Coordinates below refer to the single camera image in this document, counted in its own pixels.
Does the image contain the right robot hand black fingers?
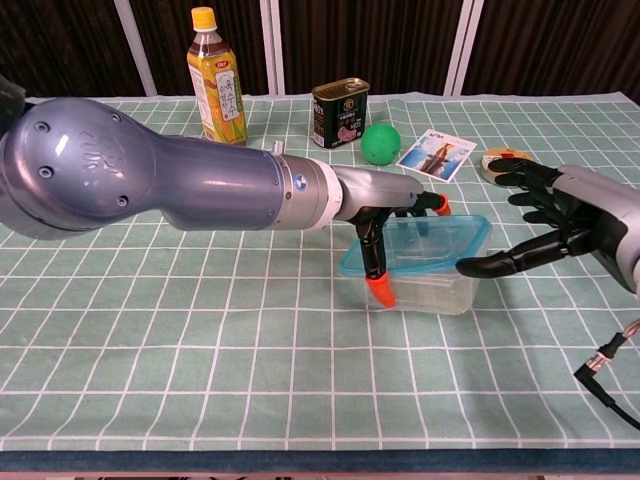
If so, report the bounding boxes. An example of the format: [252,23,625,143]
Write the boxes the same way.
[457,154,640,294]

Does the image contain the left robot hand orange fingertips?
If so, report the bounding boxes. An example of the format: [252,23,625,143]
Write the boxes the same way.
[334,167,454,307]

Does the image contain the blue transparent plastic container lid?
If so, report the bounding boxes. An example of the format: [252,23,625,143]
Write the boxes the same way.
[339,213,493,279]

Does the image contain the clear plastic container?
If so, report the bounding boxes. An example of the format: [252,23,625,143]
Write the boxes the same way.
[362,234,489,316]

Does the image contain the green ball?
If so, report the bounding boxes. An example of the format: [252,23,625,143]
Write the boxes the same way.
[360,123,403,166]

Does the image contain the photo postcard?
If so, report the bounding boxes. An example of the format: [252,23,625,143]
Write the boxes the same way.
[395,128,478,182]

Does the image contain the dark green luncheon meat can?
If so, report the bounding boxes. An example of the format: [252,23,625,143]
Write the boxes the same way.
[311,78,371,150]

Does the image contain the round flat tin red label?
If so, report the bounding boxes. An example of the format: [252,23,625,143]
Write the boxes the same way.
[480,146,534,185]

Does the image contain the tea bottle yellow cap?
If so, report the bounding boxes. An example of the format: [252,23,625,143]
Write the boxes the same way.
[186,6,250,147]

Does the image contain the green checked tablecloth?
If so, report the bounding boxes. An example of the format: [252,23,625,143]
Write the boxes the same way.
[0,92,640,454]

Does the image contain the dark folding screen white frame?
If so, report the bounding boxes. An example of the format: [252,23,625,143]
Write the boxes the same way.
[0,0,640,99]

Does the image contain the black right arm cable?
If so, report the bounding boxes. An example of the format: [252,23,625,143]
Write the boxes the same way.
[573,317,640,431]

